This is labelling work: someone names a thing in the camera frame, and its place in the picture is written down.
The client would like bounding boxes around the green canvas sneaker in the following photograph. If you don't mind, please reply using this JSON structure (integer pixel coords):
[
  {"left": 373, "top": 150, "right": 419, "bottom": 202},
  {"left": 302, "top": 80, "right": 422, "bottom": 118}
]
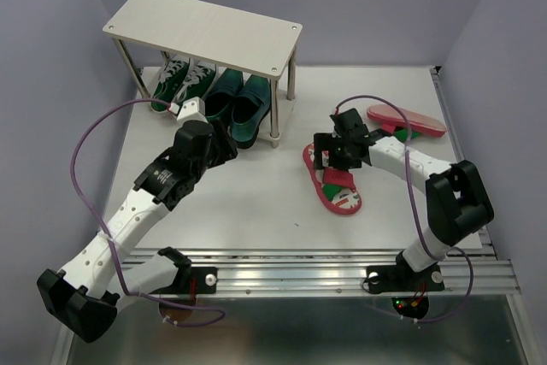
[
  {"left": 173, "top": 62, "right": 217, "bottom": 104},
  {"left": 150, "top": 55, "right": 193, "bottom": 113}
]

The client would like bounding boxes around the colourful pink slide sandal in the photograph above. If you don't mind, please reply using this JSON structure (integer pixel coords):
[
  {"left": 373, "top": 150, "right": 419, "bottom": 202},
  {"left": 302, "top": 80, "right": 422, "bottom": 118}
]
[{"left": 303, "top": 144, "right": 362, "bottom": 215}]

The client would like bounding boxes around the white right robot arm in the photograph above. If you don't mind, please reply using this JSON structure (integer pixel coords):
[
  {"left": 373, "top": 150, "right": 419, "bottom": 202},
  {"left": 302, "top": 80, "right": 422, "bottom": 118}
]
[{"left": 303, "top": 109, "right": 494, "bottom": 294}]

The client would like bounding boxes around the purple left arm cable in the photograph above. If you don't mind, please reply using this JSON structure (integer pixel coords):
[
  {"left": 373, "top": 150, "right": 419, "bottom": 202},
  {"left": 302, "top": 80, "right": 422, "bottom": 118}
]
[{"left": 70, "top": 98, "right": 226, "bottom": 327}]

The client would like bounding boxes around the white two-tier shoe shelf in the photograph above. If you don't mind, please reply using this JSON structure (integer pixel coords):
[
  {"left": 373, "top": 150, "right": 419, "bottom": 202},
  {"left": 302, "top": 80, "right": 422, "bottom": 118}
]
[{"left": 103, "top": 0, "right": 303, "bottom": 147}]

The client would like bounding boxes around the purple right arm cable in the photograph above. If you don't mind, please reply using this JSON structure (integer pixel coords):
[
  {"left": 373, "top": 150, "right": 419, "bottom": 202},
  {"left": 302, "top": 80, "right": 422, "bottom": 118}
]
[{"left": 332, "top": 94, "right": 473, "bottom": 324}]

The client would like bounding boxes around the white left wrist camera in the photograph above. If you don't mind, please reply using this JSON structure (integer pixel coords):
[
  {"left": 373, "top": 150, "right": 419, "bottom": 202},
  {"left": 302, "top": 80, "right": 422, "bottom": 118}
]
[{"left": 176, "top": 97, "right": 208, "bottom": 124}]

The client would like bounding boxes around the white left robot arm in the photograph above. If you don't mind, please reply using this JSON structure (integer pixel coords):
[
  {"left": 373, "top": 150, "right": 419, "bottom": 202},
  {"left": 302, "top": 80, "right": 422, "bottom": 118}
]
[{"left": 37, "top": 120, "right": 237, "bottom": 343}]

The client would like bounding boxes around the aluminium mounting rail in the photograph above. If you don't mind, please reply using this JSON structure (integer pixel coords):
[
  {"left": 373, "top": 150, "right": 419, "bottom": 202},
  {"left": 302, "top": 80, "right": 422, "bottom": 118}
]
[{"left": 122, "top": 248, "right": 521, "bottom": 299}]

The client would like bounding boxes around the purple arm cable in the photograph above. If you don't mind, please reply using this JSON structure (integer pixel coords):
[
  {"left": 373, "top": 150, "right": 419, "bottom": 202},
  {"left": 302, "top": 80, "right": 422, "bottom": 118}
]
[
  {"left": 332, "top": 94, "right": 473, "bottom": 324},
  {"left": 70, "top": 98, "right": 226, "bottom": 327}
]

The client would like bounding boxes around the green leather loafer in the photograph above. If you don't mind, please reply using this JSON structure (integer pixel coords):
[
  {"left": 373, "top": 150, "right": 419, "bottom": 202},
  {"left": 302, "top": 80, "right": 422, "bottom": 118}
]
[
  {"left": 230, "top": 75, "right": 271, "bottom": 150},
  {"left": 204, "top": 68, "right": 244, "bottom": 124}
]

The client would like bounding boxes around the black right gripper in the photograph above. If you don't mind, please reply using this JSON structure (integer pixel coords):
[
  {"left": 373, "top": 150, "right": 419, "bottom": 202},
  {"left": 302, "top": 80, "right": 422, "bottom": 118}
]
[{"left": 309, "top": 132, "right": 359, "bottom": 170}]

